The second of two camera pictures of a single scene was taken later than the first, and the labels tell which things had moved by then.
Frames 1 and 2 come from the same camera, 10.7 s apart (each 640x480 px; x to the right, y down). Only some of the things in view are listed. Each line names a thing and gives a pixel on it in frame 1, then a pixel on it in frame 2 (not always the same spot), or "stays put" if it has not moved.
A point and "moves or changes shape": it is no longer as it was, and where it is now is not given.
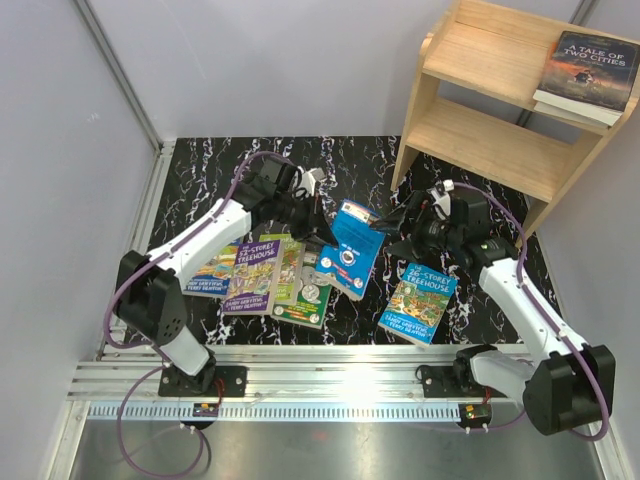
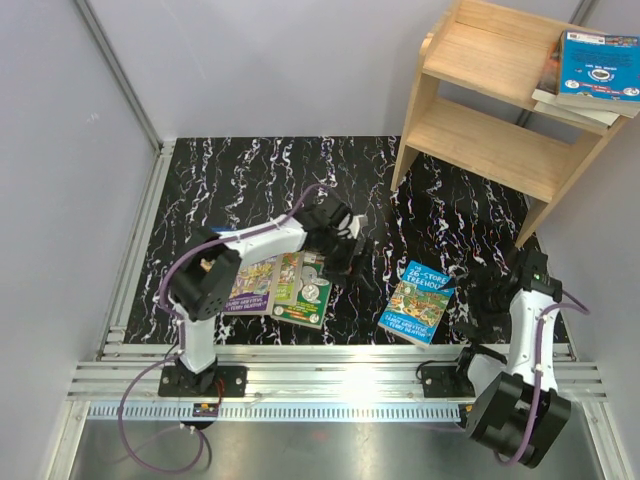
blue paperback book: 348,264 moves or changes shape
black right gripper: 421,213 to 485,324
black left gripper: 313,222 to 351,265
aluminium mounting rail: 275,373 stays put
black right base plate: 440,382 stays put
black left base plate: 226,381 stays put
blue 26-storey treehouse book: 418,304 stays put
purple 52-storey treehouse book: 253,283 stays put
